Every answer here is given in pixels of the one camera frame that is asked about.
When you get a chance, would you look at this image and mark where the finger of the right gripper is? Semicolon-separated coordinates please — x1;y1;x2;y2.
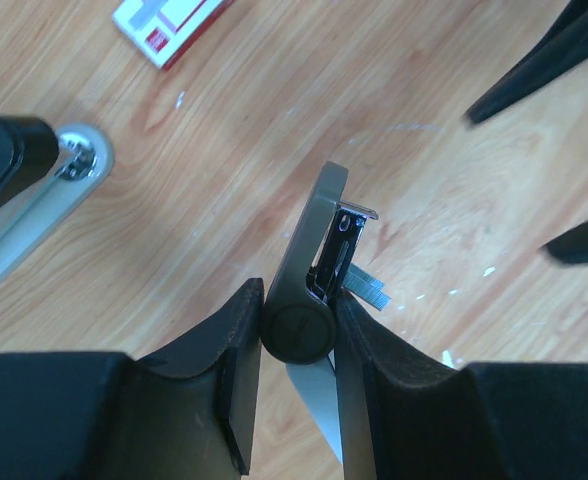
465;0;588;125
543;221;588;265

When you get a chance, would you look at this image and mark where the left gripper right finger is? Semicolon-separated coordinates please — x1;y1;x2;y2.
333;294;479;479

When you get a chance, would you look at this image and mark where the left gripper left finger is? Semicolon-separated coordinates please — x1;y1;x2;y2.
118;278;264;476

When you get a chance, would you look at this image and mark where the silver staple strip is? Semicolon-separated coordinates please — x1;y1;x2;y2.
343;264;390;311

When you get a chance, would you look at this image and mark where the grey stapler black hinge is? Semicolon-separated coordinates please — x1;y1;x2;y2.
260;162;378;459

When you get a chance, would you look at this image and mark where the black silver stapler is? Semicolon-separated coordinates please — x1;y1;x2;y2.
0;115;115;283

